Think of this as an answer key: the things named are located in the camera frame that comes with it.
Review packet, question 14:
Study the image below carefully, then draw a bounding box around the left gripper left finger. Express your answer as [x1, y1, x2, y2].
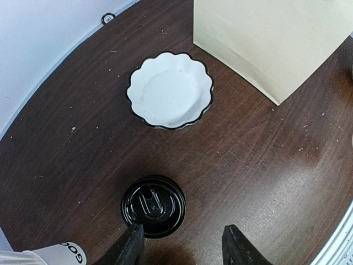
[98, 224, 145, 265]

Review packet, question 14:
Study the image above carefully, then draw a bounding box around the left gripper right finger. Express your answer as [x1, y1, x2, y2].
[222, 225, 272, 265]

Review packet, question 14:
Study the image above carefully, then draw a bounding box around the kraft paper takeout bag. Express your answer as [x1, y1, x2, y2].
[193, 1, 352, 105]

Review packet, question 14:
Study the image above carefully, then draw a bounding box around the stack of black lids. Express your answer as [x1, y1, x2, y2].
[121, 175, 186, 239]

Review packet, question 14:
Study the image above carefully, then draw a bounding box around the paper cup holding straws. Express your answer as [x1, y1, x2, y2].
[1, 242, 87, 265]

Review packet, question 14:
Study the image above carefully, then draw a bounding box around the white scalloped dish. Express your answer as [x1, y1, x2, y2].
[126, 52, 214, 130]

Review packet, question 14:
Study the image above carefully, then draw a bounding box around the aluminium front rail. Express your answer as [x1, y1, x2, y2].
[311, 203, 353, 265]

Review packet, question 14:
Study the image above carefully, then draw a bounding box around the small black round wall grommet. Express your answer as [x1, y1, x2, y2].
[101, 13, 115, 25]

